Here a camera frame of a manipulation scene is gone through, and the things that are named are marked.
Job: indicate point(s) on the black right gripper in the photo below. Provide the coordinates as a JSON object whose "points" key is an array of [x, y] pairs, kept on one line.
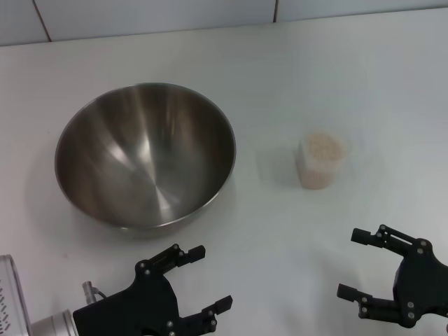
{"points": [[420, 287]]}

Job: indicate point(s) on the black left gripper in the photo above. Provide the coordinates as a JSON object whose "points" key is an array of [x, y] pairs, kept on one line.
{"points": [[140, 304]]}

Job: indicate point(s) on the clear plastic cup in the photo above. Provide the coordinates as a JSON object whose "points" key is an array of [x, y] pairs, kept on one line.
{"points": [[315, 176]]}

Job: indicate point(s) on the stainless steel mixing bowl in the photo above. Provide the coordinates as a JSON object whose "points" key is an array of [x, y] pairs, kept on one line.
{"points": [[140, 157]]}

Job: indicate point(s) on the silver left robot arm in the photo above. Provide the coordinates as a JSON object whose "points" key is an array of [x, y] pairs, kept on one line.
{"points": [[52, 325]]}

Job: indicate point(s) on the clear acrylic wrist plate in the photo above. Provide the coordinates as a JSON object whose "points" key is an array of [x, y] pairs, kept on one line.
{"points": [[14, 280]]}

